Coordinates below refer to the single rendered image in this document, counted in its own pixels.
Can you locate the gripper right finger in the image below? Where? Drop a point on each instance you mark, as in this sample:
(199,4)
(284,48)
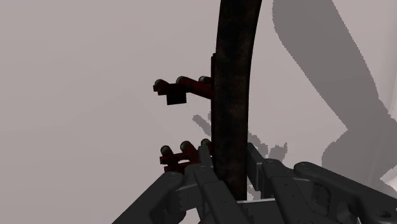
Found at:
(297,189)

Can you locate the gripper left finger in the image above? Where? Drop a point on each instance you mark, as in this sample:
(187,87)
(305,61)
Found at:
(204,189)

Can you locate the dark curved bar with red pegs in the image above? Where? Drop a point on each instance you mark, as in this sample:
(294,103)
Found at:
(231,102)

